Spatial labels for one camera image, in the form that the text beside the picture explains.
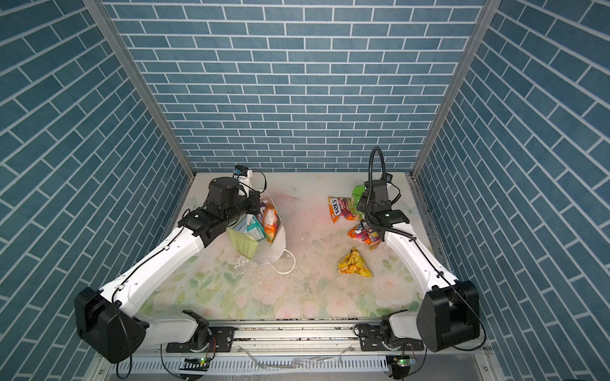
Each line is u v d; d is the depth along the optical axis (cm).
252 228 91
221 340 74
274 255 79
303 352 72
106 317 38
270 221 89
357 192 92
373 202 62
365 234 93
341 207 102
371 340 73
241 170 66
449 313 41
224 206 58
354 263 86
